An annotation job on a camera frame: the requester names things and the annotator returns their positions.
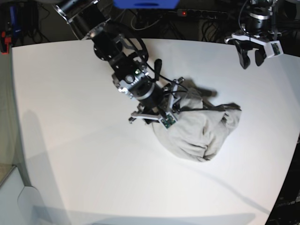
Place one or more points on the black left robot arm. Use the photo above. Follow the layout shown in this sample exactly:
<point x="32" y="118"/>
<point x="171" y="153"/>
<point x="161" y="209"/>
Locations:
<point x="257" y="30"/>

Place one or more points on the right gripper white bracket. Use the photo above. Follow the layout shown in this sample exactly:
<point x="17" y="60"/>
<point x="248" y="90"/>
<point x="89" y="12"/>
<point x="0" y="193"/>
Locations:
<point x="159" y="102"/>

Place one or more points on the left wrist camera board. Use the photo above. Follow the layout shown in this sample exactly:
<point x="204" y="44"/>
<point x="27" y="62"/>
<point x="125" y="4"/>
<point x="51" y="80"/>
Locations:
<point x="277" y="49"/>

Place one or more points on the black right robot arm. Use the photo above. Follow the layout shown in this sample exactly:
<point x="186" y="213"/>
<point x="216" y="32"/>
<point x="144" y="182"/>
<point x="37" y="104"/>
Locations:
<point x="128" y="56"/>

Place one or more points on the blue plastic box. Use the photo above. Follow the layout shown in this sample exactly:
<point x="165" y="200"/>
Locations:
<point x="146" y="4"/>

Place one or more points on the beige t-shirt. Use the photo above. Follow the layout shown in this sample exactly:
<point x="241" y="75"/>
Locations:
<point x="202" y="127"/>

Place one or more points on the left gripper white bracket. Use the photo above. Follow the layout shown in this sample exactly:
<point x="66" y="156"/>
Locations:
<point x="242" y="44"/>

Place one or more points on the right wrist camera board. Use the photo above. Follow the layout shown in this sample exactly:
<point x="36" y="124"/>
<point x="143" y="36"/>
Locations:
<point x="168" y="121"/>

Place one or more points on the red black tool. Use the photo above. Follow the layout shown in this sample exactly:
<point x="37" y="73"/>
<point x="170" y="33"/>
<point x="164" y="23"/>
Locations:
<point x="5" y="42"/>

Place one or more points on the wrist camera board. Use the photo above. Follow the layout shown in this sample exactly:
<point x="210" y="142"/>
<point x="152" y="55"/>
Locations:
<point x="277" y="49"/>
<point x="168" y="121"/>

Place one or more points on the black power strip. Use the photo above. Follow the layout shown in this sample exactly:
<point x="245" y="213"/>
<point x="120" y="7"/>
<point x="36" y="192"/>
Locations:
<point x="201" y="14"/>

